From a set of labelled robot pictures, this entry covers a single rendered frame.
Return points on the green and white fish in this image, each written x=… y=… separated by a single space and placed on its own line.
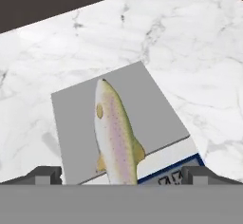
x=115 y=136

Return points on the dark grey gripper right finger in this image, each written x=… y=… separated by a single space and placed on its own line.
x=196 y=174

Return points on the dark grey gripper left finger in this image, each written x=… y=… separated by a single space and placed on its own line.
x=47 y=175

